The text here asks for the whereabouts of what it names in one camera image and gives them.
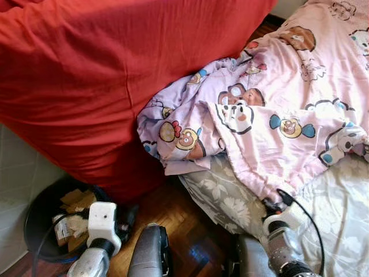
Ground long red pillow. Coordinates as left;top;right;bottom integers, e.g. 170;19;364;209
0;0;277;203

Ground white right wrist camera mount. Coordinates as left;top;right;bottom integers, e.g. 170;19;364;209
262;205;306;234

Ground black round waste bin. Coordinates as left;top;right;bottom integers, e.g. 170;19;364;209
24;176;139;265

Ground brown cardboard scrap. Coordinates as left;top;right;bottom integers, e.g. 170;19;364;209
59;188;97;215

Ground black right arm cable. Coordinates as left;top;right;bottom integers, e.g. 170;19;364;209
276;188;326;276

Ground bed with grey floral sheet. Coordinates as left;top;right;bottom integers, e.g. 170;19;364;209
178;153;369;277

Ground pink cartoon print blanket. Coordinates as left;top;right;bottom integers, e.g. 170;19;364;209
137;0;369;203

